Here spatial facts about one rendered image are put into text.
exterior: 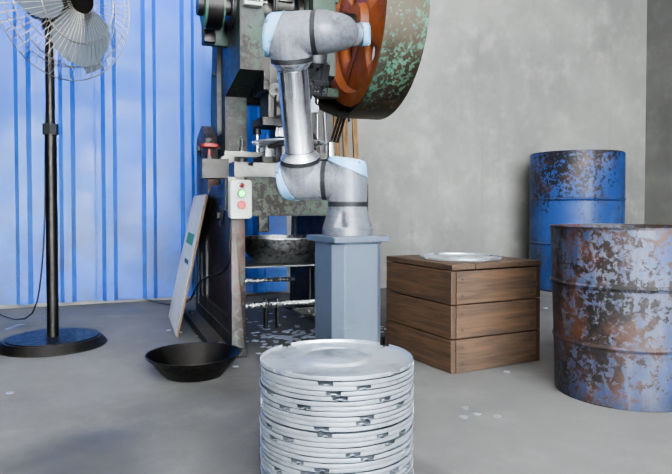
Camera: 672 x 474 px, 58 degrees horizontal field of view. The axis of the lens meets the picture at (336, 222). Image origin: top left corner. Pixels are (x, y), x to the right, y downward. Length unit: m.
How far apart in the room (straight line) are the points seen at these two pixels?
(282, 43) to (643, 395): 1.32
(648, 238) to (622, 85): 3.59
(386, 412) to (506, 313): 1.10
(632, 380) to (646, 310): 0.19
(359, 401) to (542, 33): 4.03
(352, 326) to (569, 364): 0.62
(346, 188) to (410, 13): 0.89
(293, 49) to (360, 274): 0.65
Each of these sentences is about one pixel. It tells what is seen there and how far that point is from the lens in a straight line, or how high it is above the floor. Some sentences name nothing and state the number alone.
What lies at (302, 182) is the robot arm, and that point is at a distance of 1.76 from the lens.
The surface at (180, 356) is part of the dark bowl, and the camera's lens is 2.14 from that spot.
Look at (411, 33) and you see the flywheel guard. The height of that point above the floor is 1.19.
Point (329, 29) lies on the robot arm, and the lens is 1.65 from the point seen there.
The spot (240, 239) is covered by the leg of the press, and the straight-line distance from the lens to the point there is 2.18.
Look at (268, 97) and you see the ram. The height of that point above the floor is 0.97.
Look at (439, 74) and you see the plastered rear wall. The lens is 4.26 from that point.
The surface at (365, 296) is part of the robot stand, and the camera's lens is 1.75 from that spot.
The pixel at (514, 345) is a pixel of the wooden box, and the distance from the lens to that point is 2.17.
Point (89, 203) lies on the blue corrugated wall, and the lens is 3.55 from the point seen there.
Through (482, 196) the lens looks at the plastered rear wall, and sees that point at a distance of 4.36.
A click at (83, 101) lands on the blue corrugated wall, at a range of 3.59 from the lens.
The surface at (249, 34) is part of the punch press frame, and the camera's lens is 2.45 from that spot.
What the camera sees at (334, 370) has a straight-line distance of 1.11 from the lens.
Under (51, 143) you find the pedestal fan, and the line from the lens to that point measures 2.56.
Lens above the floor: 0.54
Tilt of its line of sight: 1 degrees down
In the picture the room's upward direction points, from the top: straight up
